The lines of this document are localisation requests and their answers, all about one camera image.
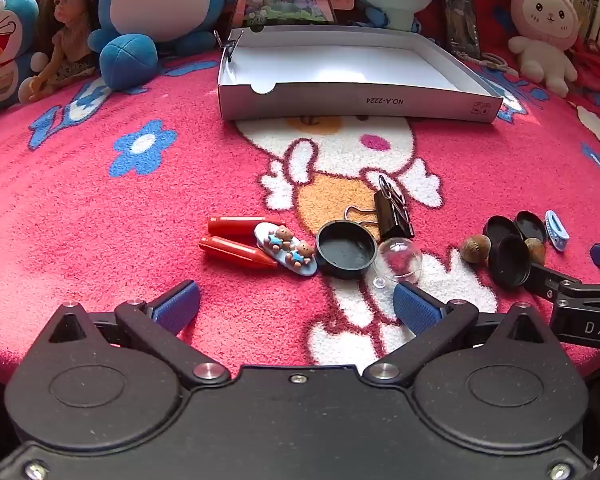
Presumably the round blue mouse plush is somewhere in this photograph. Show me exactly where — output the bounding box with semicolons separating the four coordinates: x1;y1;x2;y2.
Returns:
86;0;241;92

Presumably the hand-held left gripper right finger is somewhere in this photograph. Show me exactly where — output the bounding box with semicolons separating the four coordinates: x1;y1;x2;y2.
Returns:
364;281;553;387

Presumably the large black round cap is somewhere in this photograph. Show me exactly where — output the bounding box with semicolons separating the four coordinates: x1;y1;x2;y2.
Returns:
315;220;379;280

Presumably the red crumpled bag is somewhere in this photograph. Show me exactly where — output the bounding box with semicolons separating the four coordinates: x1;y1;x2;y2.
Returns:
567;40;600;93

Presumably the white cardboard box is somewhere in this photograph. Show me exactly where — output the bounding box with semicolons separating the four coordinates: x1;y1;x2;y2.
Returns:
216;25;504;124

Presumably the black round lid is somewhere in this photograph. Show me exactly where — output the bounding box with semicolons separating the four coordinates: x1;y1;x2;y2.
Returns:
489;236;532;289
482;215;523;248
514;211;548;243

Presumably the blue bear hair clip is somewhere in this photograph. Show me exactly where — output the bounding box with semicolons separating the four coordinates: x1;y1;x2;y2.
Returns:
253;221;319;277

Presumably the white phone lanyard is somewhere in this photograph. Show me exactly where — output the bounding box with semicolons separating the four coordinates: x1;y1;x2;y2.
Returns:
462;51;511;75

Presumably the blue robot cat plush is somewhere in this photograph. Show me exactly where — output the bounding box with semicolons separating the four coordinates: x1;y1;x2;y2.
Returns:
0;0;48;121

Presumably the large black binder clip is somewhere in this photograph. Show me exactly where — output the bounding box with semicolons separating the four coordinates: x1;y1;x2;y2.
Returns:
345;175;415;240

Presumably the brown haired doll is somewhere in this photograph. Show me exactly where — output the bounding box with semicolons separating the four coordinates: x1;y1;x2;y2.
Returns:
17;0;101;103

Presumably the black smartphone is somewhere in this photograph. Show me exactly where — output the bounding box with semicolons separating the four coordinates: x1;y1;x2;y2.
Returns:
440;0;482;61

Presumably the small black binder clip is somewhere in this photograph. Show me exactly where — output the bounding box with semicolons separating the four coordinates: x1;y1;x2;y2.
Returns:
213;29;244;63

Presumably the pink bunny plush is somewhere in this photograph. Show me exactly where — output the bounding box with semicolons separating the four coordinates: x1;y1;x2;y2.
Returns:
507;0;581;100

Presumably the light blue plastic clip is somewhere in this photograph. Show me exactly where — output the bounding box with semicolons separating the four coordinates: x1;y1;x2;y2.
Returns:
545;209;570;252

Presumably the clear plastic dome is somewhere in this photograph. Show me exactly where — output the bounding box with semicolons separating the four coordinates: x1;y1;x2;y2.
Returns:
372;238;423;291

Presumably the red printed blanket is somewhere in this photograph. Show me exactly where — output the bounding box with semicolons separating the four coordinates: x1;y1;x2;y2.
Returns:
0;0;600;396

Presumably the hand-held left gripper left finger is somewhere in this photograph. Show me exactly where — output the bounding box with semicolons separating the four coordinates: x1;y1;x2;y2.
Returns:
48;280;230;389

